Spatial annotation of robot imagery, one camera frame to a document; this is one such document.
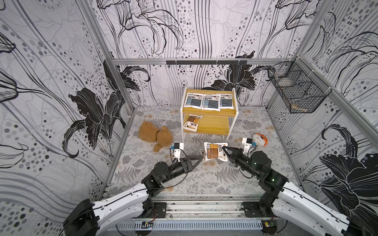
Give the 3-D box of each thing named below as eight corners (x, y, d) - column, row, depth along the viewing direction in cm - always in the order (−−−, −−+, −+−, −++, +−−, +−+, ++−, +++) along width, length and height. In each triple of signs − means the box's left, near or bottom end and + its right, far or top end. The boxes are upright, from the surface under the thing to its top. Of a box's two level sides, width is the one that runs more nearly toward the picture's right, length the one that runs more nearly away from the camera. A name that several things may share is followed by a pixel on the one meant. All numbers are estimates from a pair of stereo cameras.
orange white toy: (254, 147, 98) (258, 142, 92) (251, 139, 102) (255, 133, 97) (266, 147, 98) (270, 142, 92) (263, 139, 102) (266, 133, 97)
